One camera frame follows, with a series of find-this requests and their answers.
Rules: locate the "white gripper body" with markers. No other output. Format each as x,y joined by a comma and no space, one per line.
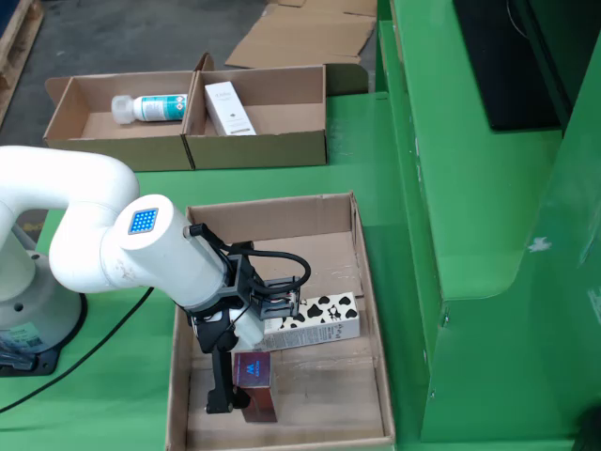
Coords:
249,331

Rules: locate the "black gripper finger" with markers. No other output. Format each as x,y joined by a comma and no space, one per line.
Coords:
220,376

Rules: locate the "red-brown Secret carton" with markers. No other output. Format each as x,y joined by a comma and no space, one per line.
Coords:
256,371

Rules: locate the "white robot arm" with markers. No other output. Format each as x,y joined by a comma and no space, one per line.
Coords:
94,188

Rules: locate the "large cardboard tray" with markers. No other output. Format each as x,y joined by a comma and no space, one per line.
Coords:
319,404

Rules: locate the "shallow open cardboard box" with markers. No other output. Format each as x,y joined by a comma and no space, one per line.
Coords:
263,150
141,155

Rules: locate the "flattened cardboard sheet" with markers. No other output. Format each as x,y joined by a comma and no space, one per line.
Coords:
300,37

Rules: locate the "cow print carton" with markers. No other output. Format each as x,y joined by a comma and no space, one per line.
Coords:
328,324

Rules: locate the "plain white carton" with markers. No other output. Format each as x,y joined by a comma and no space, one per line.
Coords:
227,110

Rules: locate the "white bottle teal label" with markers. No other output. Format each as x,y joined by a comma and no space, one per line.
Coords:
155,108

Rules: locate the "black flat panel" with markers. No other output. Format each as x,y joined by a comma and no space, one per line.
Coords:
507,70

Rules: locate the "wooden pallet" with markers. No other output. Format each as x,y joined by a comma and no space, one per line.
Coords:
19,37

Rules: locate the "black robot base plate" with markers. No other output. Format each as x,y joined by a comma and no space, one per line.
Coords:
70,343

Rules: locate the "green metal frame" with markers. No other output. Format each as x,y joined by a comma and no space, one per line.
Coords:
469,188

